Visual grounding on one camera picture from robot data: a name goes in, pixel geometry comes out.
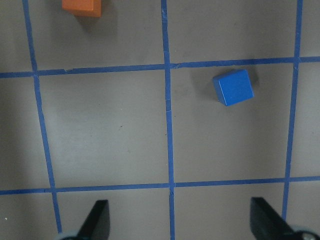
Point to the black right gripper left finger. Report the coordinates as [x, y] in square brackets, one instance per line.
[97, 224]

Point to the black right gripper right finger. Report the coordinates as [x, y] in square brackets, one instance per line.
[265, 223]

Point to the blue wooden block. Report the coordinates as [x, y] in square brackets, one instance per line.
[233, 87]

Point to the orange wooden block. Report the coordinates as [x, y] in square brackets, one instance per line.
[83, 8]

